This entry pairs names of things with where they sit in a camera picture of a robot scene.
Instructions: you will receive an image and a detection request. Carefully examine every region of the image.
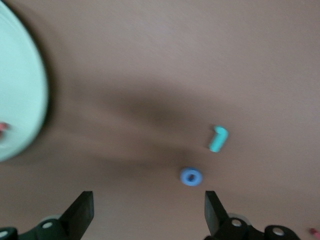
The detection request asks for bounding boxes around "green plate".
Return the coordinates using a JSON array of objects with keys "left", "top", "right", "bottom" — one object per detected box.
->
[{"left": 0, "top": 0, "right": 50, "bottom": 163}]

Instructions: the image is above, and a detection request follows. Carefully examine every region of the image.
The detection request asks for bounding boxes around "pink foam letter b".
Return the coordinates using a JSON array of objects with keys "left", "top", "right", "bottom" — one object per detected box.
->
[{"left": 0, "top": 121, "right": 12, "bottom": 138}]

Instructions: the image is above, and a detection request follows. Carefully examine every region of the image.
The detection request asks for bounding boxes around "teal foam letter l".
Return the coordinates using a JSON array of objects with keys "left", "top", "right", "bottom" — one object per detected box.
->
[{"left": 207, "top": 124, "right": 229, "bottom": 153}]

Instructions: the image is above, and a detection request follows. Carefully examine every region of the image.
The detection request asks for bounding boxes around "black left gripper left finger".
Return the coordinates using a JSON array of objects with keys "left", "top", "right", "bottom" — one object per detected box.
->
[{"left": 17, "top": 191, "right": 95, "bottom": 240}]

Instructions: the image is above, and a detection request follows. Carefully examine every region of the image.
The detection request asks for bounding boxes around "blue foam letter o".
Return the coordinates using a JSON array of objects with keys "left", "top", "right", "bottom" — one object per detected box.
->
[{"left": 179, "top": 166, "right": 203, "bottom": 187}]

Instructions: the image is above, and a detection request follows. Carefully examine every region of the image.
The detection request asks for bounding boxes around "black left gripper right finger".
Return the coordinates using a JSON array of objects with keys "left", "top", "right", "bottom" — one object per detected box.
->
[{"left": 204, "top": 191, "right": 266, "bottom": 240}]

